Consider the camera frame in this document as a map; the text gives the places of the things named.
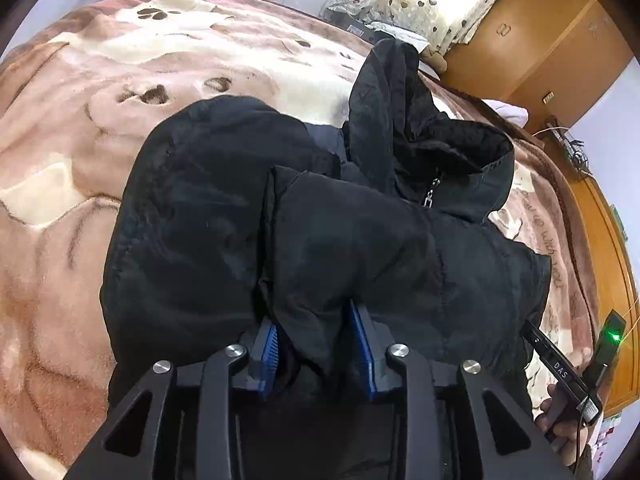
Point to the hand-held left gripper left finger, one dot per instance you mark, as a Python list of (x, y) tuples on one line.
[(267, 347)]

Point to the black flat box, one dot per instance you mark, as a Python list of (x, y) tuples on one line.
[(352, 22)]

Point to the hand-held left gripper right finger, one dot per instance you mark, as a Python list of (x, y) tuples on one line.
[(361, 345)]

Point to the wall switch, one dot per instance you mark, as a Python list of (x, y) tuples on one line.
[(548, 96)]

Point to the brown paw print blanket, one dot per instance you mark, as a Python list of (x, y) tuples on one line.
[(75, 160)]

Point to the person's right hand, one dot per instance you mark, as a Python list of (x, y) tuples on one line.
[(567, 435)]

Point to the wooden headboard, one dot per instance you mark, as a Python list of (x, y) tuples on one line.
[(605, 250)]

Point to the pale pink pillow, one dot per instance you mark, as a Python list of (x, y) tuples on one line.
[(507, 110)]

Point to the wooden wardrobe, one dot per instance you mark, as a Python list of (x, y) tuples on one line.
[(545, 35)]

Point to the black padded jacket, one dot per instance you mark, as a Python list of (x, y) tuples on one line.
[(310, 240)]

